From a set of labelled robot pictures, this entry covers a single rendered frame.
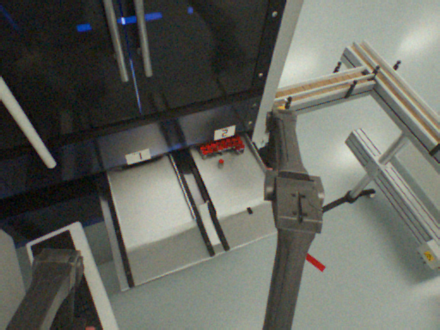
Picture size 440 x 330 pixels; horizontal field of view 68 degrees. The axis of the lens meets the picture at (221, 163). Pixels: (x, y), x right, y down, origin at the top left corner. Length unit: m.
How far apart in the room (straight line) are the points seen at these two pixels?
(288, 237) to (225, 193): 0.75
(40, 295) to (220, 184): 0.84
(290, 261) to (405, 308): 1.84
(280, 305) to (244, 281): 1.46
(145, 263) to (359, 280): 1.49
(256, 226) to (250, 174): 0.23
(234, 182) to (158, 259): 0.42
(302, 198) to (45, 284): 0.46
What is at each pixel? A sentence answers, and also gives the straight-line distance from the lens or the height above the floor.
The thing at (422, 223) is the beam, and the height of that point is 0.55.
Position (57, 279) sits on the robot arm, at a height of 1.42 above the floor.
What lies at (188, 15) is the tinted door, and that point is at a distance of 0.90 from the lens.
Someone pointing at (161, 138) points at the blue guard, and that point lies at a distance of 1.18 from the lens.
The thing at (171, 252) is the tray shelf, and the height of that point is 0.88.
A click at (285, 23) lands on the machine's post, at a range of 1.04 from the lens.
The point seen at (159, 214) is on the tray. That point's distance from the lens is 1.25.
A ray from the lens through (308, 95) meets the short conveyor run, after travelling 1.63.
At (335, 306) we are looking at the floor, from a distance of 2.21.
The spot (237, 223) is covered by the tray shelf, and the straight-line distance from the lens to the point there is 1.24.
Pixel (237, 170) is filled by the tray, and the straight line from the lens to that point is 1.35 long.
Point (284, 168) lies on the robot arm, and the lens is 0.66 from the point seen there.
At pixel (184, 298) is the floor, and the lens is 2.05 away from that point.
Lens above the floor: 2.02
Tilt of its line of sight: 57 degrees down
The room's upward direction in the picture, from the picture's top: 8 degrees clockwise
